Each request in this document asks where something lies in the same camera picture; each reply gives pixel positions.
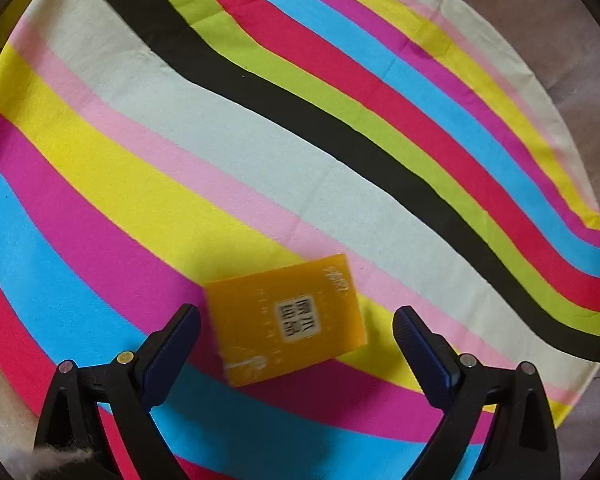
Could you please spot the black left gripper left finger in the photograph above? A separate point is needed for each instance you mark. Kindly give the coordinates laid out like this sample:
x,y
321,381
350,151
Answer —
x,y
131,387

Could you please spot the colourful striped cloth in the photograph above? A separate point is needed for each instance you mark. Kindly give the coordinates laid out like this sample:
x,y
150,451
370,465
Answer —
x,y
149,148

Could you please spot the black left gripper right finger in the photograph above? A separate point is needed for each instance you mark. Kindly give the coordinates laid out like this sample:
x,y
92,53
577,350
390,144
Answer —
x,y
521,442

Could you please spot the orange box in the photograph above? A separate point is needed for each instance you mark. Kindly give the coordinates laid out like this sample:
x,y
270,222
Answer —
x,y
276,322

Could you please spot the beige velvet cushion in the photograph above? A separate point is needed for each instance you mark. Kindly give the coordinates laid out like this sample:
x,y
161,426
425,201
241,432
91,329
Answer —
x,y
17,429

